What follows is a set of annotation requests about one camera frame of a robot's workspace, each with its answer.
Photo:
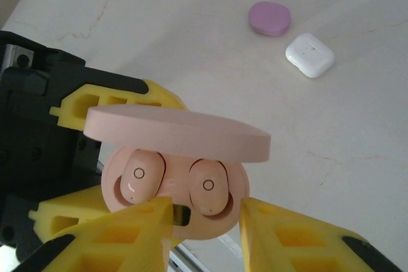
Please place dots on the peach earbud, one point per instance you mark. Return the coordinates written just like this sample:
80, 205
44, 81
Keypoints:
140, 176
208, 186

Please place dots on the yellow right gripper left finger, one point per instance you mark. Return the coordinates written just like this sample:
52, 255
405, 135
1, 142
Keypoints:
121, 240

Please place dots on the purple earbud charging case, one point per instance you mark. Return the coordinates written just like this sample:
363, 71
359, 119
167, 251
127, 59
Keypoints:
269, 17

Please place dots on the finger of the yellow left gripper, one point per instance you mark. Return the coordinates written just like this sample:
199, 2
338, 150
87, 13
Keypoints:
73, 208
159, 95

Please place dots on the aluminium mounting rail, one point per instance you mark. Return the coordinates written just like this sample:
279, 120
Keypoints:
188, 257

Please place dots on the peach earbud charging case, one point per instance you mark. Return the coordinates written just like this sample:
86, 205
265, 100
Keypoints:
178, 132

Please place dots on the white earbud charging case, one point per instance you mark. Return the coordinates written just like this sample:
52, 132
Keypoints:
310, 55

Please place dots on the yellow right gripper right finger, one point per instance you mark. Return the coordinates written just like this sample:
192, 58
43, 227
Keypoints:
296, 246

